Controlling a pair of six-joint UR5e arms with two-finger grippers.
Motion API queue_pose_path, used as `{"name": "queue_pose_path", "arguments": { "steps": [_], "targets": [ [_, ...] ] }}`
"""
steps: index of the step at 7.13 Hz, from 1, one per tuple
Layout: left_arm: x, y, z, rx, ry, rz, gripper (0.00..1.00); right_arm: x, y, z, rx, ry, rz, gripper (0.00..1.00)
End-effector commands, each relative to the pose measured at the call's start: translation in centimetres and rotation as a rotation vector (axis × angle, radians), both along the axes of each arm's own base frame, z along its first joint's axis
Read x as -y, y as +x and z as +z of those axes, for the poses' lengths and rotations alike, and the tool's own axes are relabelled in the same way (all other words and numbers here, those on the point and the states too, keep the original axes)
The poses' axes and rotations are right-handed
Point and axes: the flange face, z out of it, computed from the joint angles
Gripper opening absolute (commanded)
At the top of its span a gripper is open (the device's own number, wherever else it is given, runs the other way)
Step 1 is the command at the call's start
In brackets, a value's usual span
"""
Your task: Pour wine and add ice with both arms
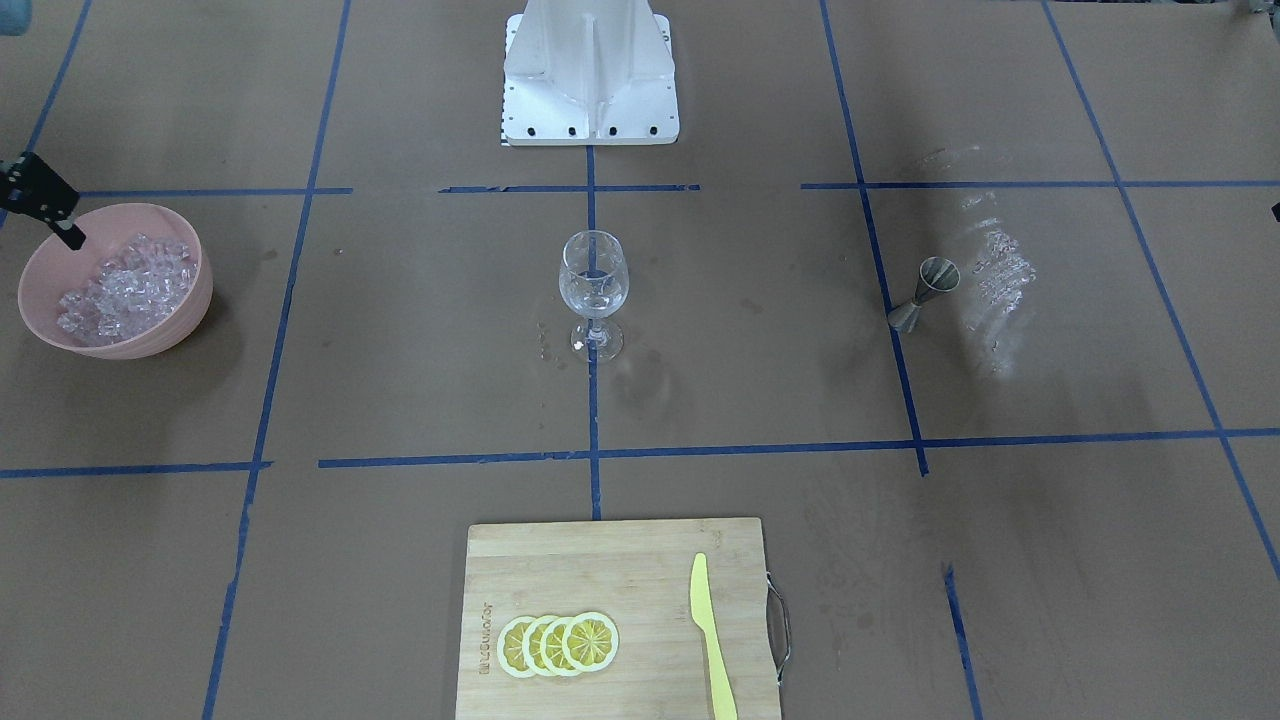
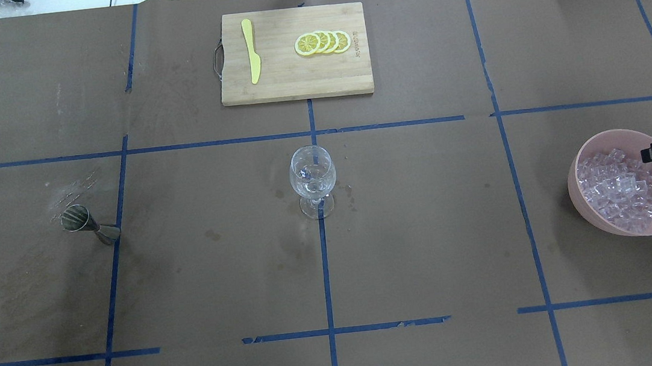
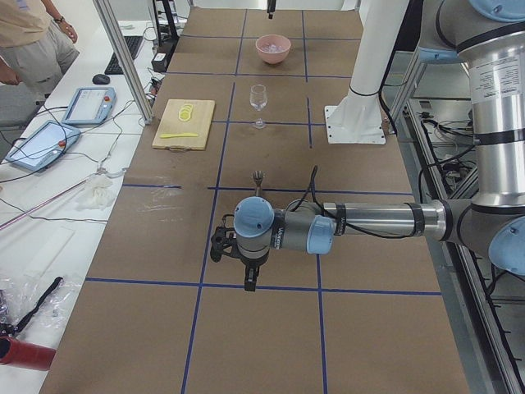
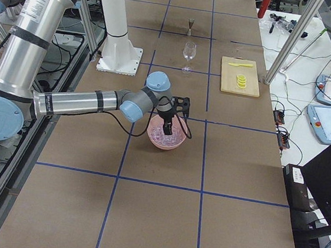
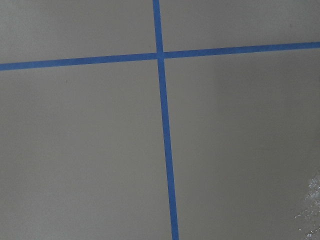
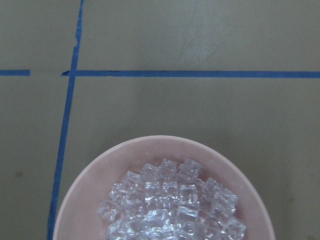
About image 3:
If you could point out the left blue teach pendant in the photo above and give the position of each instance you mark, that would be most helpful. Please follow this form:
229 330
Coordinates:
45 146

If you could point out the bamboo cutting board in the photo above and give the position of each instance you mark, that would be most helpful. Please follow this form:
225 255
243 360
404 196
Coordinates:
200 122

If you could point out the person in beige shirt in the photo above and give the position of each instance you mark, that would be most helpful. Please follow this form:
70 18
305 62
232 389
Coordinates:
37 45

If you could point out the right blue teach pendant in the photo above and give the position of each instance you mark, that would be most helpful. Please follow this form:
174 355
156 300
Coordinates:
90 106

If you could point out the steel cocktail jigger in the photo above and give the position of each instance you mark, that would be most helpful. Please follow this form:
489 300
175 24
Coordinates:
258 177

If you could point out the yellow plastic knife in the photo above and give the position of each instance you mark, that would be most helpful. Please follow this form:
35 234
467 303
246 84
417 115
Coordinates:
178 135

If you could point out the clear wine glass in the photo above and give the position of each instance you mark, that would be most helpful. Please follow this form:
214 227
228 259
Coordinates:
258 100

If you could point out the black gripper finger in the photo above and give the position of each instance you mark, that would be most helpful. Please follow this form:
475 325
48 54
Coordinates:
271 8

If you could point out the clear plastic bag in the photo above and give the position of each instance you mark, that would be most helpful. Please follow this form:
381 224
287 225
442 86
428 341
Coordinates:
33 307

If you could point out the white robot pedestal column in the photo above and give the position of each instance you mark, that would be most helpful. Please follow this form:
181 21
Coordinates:
357 118

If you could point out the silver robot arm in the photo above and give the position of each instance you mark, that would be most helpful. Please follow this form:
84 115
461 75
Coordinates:
489 37

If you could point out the pink bowl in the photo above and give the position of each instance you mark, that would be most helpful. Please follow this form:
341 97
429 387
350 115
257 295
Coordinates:
273 58

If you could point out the red cylinder bottle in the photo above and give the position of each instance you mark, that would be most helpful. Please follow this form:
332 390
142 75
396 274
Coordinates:
25 355

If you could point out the black box device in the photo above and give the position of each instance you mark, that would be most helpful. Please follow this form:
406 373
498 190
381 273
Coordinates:
160 62

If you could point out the black computer mouse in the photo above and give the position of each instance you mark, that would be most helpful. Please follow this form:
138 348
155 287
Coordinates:
101 79

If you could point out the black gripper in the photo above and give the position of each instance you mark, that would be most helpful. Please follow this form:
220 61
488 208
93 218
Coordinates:
251 263

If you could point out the white crumpled cloth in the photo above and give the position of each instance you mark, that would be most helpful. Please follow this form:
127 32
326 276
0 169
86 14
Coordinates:
96 193

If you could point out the clear ice cubes pile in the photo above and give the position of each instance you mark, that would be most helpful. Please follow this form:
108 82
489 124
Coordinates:
272 47

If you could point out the aluminium frame post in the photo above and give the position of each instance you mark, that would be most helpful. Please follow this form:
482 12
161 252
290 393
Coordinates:
112 28

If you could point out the blue teach pendant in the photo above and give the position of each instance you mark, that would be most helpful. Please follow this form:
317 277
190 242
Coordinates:
45 146
90 106

